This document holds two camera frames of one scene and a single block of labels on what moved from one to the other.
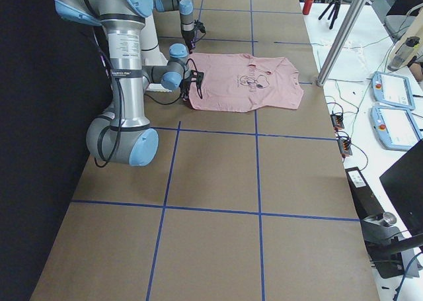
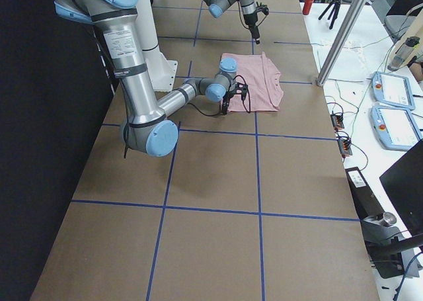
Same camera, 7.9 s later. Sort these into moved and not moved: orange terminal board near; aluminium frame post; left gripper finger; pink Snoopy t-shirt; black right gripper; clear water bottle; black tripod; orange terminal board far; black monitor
Moved: pink Snoopy t-shirt; left gripper finger; black right gripper
Not moved: black tripod; orange terminal board far; aluminium frame post; black monitor; clear water bottle; orange terminal board near
